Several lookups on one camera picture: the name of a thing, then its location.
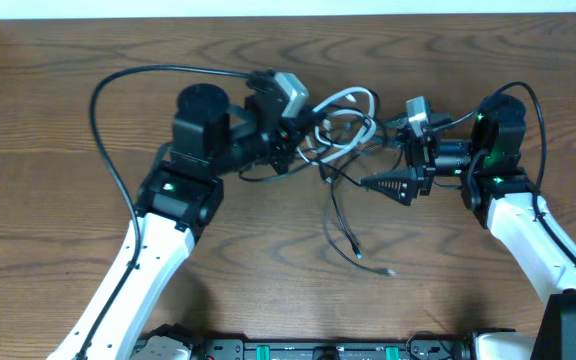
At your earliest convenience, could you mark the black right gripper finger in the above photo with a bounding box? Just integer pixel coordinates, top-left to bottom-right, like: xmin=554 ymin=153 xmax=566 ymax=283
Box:
xmin=360 ymin=167 xmax=418 ymax=206
xmin=380 ymin=115 xmax=411 ymax=149

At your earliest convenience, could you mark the white USB cable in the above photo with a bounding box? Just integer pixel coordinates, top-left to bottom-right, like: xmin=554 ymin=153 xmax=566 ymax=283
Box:
xmin=297 ymin=86 xmax=378 ymax=166

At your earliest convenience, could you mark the black USB cable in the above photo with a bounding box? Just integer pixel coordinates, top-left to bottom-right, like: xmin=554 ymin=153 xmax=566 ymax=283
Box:
xmin=237 ymin=89 xmax=407 ymax=277

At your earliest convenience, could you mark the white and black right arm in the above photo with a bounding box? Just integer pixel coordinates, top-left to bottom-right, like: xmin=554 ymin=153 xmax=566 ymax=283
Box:
xmin=360 ymin=92 xmax=576 ymax=359

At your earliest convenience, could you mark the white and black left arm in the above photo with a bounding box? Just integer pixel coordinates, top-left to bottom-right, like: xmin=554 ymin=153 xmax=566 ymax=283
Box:
xmin=50 ymin=71 xmax=317 ymax=359

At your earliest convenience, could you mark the black right camera cable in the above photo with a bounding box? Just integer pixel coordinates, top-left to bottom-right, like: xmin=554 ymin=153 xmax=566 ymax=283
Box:
xmin=430 ymin=81 xmax=576 ymax=296

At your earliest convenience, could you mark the black camera cable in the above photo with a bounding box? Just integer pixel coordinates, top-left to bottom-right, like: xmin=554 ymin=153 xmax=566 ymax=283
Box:
xmin=430 ymin=81 xmax=576 ymax=296
xmin=72 ymin=64 xmax=257 ymax=360

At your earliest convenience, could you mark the black left camera cable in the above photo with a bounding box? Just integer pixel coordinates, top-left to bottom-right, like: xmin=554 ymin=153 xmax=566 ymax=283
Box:
xmin=72 ymin=64 xmax=257 ymax=360

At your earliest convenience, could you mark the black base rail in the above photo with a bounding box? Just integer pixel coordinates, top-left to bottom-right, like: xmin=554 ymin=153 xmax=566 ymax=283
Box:
xmin=195 ymin=338 xmax=552 ymax=360

